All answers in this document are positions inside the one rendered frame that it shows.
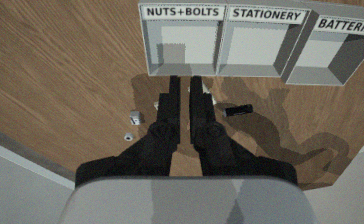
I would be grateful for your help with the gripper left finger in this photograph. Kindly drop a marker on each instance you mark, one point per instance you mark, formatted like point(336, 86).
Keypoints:
point(152, 154)

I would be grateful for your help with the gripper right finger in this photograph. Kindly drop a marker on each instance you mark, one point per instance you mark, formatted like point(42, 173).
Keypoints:
point(219, 154)

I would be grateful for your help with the black battery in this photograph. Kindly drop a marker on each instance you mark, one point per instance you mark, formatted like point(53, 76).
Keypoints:
point(237, 110)

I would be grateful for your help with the grey hex nut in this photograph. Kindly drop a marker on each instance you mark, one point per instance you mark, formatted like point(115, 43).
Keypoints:
point(128, 136)

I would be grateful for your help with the grey open-top bin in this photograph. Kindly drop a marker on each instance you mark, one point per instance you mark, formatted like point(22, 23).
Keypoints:
point(185, 38)

